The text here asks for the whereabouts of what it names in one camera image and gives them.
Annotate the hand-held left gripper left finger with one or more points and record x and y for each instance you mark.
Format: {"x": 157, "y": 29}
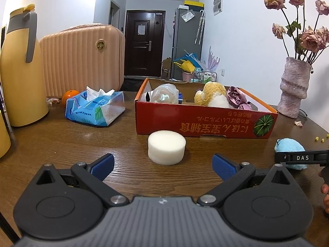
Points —
{"x": 104, "y": 163}

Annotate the blue soft tissue pack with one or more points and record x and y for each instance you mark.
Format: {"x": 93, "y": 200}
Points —
{"x": 84, "y": 113}

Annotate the clear plastic bag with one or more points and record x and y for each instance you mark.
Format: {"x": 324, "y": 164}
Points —
{"x": 187, "y": 16}

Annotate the grey side door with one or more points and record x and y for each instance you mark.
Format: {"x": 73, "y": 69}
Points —
{"x": 113, "y": 12}

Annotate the orange tangerine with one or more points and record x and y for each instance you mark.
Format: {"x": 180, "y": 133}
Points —
{"x": 68, "y": 96}

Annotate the white round sponge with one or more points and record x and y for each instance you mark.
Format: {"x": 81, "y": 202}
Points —
{"x": 167, "y": 146}

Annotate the dark brown entrance door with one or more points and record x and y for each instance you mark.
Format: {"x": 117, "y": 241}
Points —
{"x": 144, "y": 56}

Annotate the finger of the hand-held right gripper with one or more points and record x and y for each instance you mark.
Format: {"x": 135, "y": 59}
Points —
{"x": 285, "y": 158}

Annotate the yellow thermos jug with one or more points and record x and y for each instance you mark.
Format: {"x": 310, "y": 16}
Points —
{"x": 23, "y": 82}

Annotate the pink textured vase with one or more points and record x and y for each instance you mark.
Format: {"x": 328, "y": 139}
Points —
{"x": 293, "y": 90}

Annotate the white wall socket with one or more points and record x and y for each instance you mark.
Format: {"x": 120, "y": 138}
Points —
{"x": 222, "y": 72}

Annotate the clear bagged bath puff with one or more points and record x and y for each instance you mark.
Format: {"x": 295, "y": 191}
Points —
{"x": 164, "y": 95}

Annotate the pink ribbed suitcase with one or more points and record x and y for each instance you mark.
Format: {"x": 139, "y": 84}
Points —
{"x": 82, "y": 64}

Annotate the pink bucket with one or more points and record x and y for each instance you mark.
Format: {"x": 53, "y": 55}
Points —
{"x": 187, "y": 76}

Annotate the hanging folded umbrella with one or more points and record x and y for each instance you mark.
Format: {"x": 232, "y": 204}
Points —
{"x": 200, "y": 28}

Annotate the yellow mug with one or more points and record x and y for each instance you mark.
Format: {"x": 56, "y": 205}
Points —
{"x": 3, "y": 139}

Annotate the brown cardboard box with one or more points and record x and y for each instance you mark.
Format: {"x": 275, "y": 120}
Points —
{"x": 166, "y": 68}

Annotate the dried pink roses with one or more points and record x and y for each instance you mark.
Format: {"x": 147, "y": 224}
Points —
{"x": 309, "y": 40}

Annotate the white paper notice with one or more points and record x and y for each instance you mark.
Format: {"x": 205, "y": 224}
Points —
{"x": 141, "y": 29}

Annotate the small candy wrapper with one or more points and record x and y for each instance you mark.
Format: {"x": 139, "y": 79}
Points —
{"x": 54, "y": 100}

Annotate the fallen rose petal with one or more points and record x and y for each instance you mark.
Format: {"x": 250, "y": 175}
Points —
{"x": 298, "y": 123}

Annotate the scattered yellow crumbs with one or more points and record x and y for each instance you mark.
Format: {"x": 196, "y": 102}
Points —
{"x": 317, "y": 139}

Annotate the red cardboard box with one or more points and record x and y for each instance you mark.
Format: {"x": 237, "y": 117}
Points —
{"x": 167, "y": 118}

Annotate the pile of blue yellow bags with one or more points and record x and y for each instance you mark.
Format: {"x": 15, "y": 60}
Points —
{"x": 189, "y": 64}

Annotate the person's right hand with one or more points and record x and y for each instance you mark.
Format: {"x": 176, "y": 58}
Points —
{"x": 326, "y": 198}

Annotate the yellow black box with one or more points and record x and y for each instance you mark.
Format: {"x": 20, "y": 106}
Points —
{"x": 194, "y": 4}

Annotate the blue handkerchief tissue packet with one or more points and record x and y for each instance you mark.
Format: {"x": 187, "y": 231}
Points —
{"x": 180, "y": 98}

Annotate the yellow white plush toy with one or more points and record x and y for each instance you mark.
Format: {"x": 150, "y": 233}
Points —
{"x": 210, "y": 92}

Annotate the grey refrigerator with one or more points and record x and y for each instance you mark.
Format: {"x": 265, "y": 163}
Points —
{"x": 185, "y": 43}

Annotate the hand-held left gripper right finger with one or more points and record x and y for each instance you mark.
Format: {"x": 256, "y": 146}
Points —
{"x": 223, "y": 167}

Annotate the light blue plush toy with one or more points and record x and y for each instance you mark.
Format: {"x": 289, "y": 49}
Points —
{"x": 290, "y": 146}

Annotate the purple butterfly wings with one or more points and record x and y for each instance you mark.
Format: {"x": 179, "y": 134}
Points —
{"x": 212, "y": 60}

